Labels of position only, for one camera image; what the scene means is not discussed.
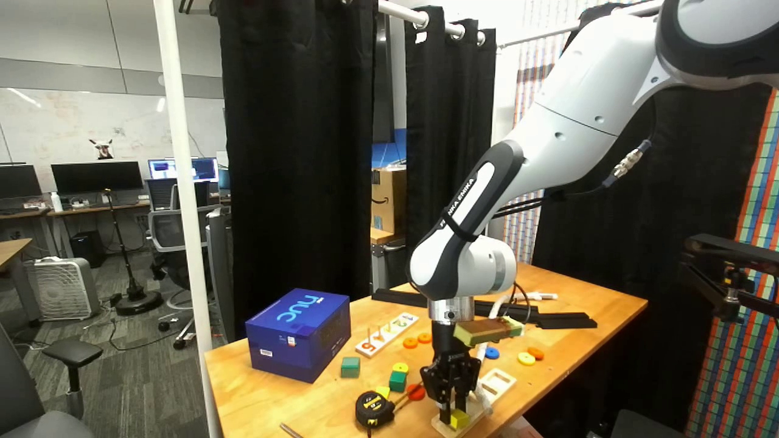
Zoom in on wooden board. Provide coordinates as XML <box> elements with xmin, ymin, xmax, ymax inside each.
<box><xmin>430</xmin><ymin>367</ymin><xmax>518</xmax><ymax>438</ymax></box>

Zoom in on whiteboard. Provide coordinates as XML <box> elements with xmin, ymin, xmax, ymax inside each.
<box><xmin>0</xmin><ymin>87</ymin><xmax>228</xmax><ymax>194</ymax></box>

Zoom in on black curtain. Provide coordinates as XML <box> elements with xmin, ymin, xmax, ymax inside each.
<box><xmin>404</xmin><ymin>5</ymin><xmax>498</xmax><ymax>259</ymax></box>
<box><xmin>216</xmin><ymin>0</ymin><xmax>379</xmax><ymax>342</ymax></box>
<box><xmin>531</xmin><ymin>0</ymin><xmax>775</xmax><ymax>438</ymax></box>

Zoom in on blue cardboard box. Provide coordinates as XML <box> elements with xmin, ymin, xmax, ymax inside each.
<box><xmin>245</xmin><ymin>288</ymin><xmax>352</xmax><ymax>384</ymax></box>

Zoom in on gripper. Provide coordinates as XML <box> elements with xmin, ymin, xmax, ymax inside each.
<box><xmin>420</xmin><ymin>321</ymin><xmax>483</xmax><ymax>425</ymax></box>

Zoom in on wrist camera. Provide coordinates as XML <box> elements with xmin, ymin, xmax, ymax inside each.
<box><xmin>453</xmin><ymin>316</ymin><xmax>525</xmax><ymax>348</ymax></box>

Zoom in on white curtain rod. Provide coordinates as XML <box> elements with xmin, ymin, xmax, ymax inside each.
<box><xmin>376</xmin><ymin>0</ymin><xmax>487</xmax><ymax>44</ymax></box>

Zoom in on colourful patterned hanging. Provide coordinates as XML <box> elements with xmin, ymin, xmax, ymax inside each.
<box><xmin>500</xmin><ymin>30</ymin><xmax>570</xmax><ymax>264</ymax></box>
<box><xmin>684</xmin><ymin>88</ymin><xmax>779</xmax><ymax>438</ymax></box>

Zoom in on row of office chairs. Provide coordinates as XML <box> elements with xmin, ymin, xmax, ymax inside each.
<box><xmin>145</xmin><ymin>178</ymin><xmax>227</xmax><ymax>350</ymax></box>

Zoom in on long wooden desk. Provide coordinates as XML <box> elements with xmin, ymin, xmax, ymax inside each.
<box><xmin>0</xmin><ymin>201</ymin><xmax>153</xmax><ymax>259</ymax></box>

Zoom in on white pole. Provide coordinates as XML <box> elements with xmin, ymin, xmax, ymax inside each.
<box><xmin>153</xmin><ymin>0</ymin><xmax>221</xmax><ymax>438</ymax></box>

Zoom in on office chair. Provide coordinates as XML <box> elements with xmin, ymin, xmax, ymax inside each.
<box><xmin>0</xmin><ymin>321</ymin><xmax>105</xmax><ymax>438</ymax></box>

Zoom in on black yellow tape measure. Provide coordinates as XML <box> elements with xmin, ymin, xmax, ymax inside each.
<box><xmin>355</xmin><ymin>391</ymin><xmax>397</xmax><ymax>431</ymax></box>

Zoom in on monitor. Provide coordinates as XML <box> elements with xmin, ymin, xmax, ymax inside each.
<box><xmin>51</xmin><ymin>161</ymin><xmax>145</xmax><ymax>196</ymax></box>
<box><xmin>147</xmin><ymin>157</ymin><xmax>220</xmax><ymax>183</ymax></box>
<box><xmin>0</xmin><ymin>163</ymin><xmax>44</xmax><ymax>200</ymax></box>

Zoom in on white box fan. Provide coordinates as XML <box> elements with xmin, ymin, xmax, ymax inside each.
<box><xmin>27</xmin><ymin>256</ymin><xmax>102</xmax><ymax>322</ymax></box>

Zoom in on computer tower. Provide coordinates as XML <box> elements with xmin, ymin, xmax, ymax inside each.
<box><xmin>69</xmin><ymin>230</ymin><xmax>106</xmax><ymax>269</ymax></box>

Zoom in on number puzzle board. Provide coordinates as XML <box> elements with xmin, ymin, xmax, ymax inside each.
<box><xmin>355</xmin><ymin>311</ymin><xmax>420</xmax><ymax>358</ymax></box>

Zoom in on black floor stand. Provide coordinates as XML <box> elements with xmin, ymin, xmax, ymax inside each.
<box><xmin>100</xmin><ymin>188</ymin><xmax>164</xmax><ymax>317</ymax></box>

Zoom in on black flat strips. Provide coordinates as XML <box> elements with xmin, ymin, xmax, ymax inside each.
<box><xmin>372</xmin><ymin>288</ymin><xmax>598</xmax><ymax>330</ymax></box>

